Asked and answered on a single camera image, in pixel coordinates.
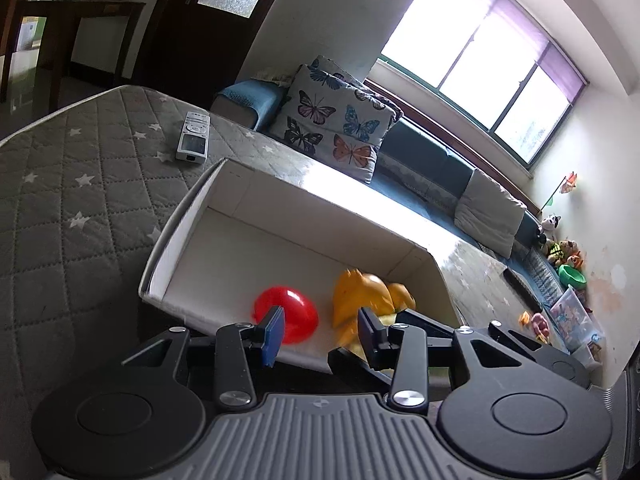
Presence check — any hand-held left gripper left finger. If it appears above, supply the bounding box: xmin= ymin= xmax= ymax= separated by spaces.
xmin=120 ymin=305 xmax=287 ymax=413

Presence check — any paper wall decoration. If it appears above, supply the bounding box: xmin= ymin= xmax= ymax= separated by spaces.
xmin=541 ymin=172 xmax=579 ymax=211

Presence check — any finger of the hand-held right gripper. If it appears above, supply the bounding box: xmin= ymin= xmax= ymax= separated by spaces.
xmin=397 ymin=308 xmax=553 ymax=362
xmin=327 ymin=347 xmax=396 ymax=387

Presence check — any clear plastic storage bin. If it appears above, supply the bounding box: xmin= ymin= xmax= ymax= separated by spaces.
xmin=549 ymin=284 xmax=607 ymax=356

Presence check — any grey cushion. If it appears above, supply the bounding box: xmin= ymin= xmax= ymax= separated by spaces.
xmin=453 ymin=168 xmax=528 ymax=260

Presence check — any cow plush toy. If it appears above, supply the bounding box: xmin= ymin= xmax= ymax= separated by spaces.
xmin=537 ymin=213 xmax=562 ymax=247

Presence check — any orange rubber duck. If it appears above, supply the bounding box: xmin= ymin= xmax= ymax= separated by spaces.
xmin=332 ymin=268 xmax=417 ymax=357

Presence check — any blue sofa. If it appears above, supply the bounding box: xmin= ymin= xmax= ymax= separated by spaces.
xmin=210 ymin=79 xmax=568 ymax=356

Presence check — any grey cardboard box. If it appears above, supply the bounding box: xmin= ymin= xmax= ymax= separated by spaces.
xmin=138 ymin=157 xmax=464 ymax=376

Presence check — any red round toy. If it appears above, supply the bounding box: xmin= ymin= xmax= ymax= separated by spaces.
xmin=252 ymin=286 xmax=320 ymax=346

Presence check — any window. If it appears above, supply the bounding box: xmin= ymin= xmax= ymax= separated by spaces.
xmin=364 ymin=0 xmax=589 ymax=167

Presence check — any butterfly print pillow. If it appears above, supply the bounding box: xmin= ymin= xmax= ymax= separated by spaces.
xmin=267 ymin=64 xmax=397 ymax=185
xmin=306 ymin=55 xmax=404 ymax=122

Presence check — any white remote control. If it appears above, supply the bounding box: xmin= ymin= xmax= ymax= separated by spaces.
xmin=175 ymin=111 xmax=212 ymax=165

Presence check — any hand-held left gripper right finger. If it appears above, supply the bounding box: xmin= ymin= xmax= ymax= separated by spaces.
xmin=356 ymin=306 xmax=521 ymax=415

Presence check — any green plastic bowl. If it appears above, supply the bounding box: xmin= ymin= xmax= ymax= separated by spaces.
xmin=558 ymin=263 xmax=589 ymax=290

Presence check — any grey star-quilted desktop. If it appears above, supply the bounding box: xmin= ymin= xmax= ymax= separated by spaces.
xmin=0 ymin=85 xmax=572 ymax=480

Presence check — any pile of plush toys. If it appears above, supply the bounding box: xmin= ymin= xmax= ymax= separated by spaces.
xmin=547 ymin=239 xmax=584 ymax=268

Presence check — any dark wooden door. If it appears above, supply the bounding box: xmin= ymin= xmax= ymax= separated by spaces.
xmin=131 ymin=0 xmax=301 ymax=92

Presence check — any dark wooden side table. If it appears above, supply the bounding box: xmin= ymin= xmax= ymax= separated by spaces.
xmin=0 ymin=0 xmax=147 ymax=111

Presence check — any black remote control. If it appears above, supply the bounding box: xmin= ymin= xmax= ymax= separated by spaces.
xmin=503 ymin=268 xmax=544 ymax=314

